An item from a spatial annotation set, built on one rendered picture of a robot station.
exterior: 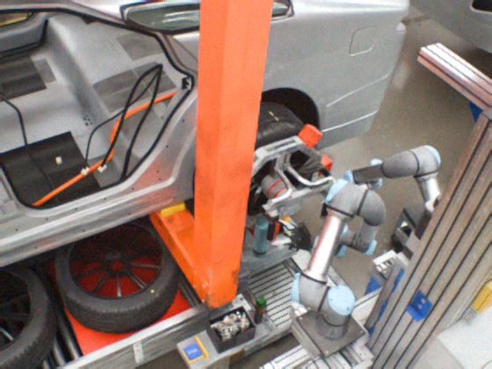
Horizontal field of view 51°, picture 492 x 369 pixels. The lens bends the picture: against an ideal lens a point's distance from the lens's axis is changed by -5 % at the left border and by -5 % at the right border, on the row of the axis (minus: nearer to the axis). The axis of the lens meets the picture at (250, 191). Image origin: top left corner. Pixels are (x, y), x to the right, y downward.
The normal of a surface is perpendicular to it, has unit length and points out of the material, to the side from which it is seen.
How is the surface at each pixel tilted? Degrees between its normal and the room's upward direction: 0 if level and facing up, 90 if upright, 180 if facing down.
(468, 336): 0
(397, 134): 0
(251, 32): 90
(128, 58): 6
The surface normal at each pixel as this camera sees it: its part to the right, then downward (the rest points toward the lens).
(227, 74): 0.53, 0.65
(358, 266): 0.09, -0.69
